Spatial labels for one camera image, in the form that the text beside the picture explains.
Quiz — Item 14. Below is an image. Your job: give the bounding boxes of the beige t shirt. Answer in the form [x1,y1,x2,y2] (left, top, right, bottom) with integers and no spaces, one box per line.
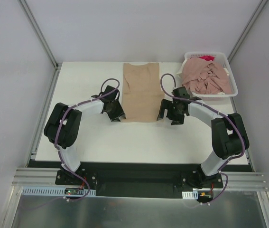
[121,63,165,123]

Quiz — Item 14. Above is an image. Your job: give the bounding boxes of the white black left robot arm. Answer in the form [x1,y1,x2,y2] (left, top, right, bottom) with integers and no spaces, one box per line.
[44,85,125,185]

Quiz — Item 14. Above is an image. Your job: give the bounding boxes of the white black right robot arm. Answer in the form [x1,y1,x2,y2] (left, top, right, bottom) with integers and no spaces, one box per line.
[157,87,249,188]

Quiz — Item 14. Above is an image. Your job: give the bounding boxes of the pink t shirt pile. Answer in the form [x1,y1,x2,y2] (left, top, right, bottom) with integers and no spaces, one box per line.
[180,57,232,95]

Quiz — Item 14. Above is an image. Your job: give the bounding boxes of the magenta cloth in basket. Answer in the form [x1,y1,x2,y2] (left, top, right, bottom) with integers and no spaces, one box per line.
[199,56,215,61]

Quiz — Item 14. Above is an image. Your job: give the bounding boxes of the white plastic basket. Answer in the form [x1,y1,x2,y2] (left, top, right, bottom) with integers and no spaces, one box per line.
[178,52,238,100]

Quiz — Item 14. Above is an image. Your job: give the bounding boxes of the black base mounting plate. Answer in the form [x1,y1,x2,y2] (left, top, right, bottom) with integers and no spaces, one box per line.
[55,162,223,199]

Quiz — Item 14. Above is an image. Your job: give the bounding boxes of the right white cable duct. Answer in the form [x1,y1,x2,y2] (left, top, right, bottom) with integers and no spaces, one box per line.
[182,190,199,200]

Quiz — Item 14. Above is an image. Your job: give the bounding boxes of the white cable duct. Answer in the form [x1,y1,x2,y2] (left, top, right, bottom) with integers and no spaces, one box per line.
[22,187,96,197]
[182,190,199,200]

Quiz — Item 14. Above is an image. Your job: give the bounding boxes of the aluminium frame rail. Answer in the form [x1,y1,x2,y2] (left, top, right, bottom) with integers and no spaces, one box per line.
[12,167,269,191]

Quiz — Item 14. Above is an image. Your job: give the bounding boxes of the left white cable duct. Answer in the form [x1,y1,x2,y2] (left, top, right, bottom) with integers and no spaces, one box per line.
[22,187,96,197]

